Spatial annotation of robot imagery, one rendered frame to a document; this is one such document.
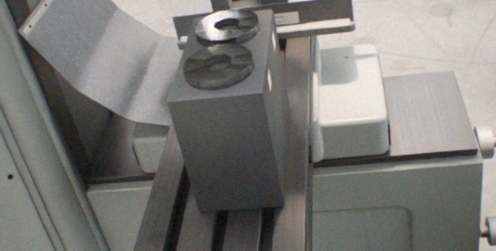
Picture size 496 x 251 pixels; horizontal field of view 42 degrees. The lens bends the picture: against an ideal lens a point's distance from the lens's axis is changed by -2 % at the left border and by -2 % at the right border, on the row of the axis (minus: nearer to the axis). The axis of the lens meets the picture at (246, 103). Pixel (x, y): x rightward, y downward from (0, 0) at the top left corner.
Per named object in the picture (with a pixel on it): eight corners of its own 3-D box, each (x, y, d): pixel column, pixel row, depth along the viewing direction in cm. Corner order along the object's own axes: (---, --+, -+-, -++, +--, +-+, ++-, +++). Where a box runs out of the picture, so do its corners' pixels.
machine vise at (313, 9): (352, -4, 135) (347, -53, 129) (356, 31, 123) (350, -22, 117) (189, 15, 141) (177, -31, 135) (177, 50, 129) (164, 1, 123)
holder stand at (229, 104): (291, 111, 105) (272, -1, 94) (285, 207, 88) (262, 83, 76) (218, 118, 107) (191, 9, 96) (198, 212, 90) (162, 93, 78)
